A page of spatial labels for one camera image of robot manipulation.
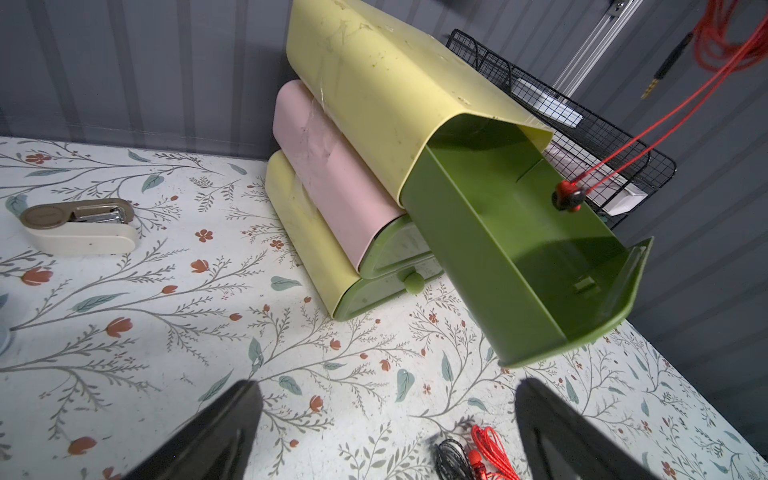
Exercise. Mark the black earphones centre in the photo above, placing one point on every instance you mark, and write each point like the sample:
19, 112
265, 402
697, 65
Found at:
451, 461

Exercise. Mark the green yellow drawer cabinet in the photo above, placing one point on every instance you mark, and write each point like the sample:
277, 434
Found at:
388, 87

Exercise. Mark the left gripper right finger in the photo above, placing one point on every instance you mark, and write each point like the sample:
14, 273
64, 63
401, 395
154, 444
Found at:
559, 443

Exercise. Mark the red earphones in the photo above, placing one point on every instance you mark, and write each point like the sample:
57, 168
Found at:
488, 459
712, 51

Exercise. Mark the green top drawer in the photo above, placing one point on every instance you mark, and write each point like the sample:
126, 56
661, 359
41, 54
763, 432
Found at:
537, 281

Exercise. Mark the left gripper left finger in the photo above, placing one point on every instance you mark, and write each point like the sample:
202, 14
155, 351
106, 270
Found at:
215, 444

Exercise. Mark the black wire desk organizer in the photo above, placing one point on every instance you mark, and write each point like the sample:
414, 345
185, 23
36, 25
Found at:
581, 138

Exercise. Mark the beige stapler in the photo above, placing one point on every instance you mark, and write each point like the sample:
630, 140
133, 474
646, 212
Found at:
85, 227

